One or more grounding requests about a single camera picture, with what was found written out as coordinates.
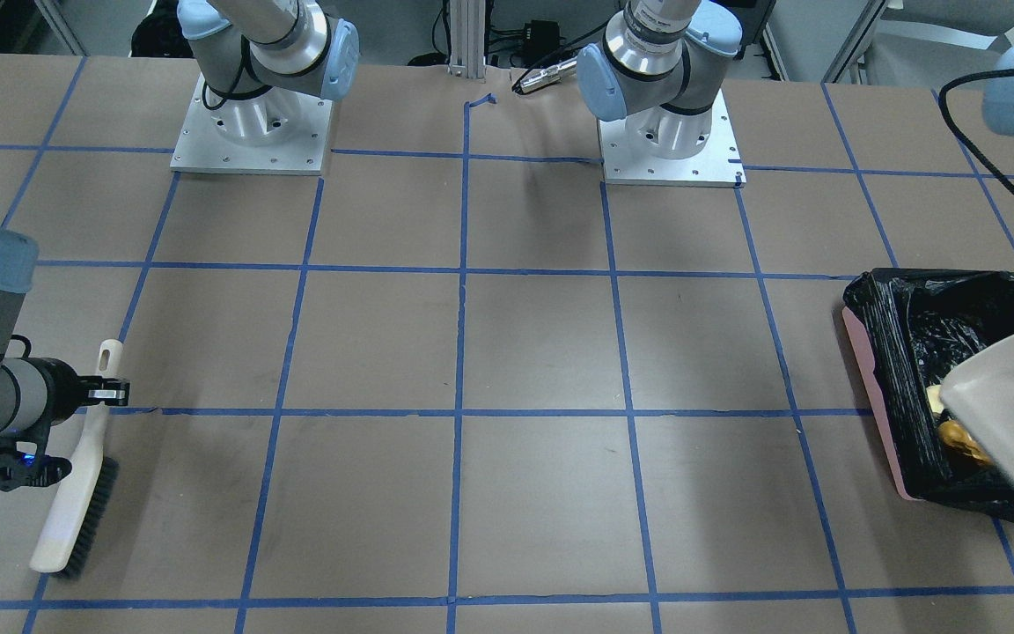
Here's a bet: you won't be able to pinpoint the bin with black bag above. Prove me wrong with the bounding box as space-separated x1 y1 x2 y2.
842 268 1014 523

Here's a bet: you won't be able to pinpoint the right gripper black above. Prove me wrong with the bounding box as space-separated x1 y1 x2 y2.
0 358 130 492

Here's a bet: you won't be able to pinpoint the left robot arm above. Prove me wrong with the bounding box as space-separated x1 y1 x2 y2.
576 1 1014 177

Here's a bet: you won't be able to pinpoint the beige hand brush black bristles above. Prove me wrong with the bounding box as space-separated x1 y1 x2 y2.
28 340 123 580

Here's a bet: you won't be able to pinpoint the aluminium frame post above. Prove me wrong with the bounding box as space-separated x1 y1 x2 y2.
445 0 489 83

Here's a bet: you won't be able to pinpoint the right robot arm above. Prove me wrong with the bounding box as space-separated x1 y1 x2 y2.
0 1 361 492

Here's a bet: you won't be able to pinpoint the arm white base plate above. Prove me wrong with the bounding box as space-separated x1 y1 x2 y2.
170 76 338 177
597 90 747 188

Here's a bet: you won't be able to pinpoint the croissant bread toy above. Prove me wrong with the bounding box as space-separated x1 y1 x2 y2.
925 384 946 417

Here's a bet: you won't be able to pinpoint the yellow potato toy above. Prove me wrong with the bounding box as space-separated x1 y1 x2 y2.
937 418 995 468

